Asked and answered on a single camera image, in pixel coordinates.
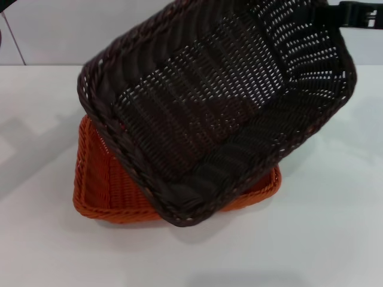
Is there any dark brown woven basket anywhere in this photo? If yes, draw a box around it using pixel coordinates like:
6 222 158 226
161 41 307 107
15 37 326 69
76 0 358 230

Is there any orange woven plastic basket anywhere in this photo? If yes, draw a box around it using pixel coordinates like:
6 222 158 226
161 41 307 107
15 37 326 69
71 115 284 230

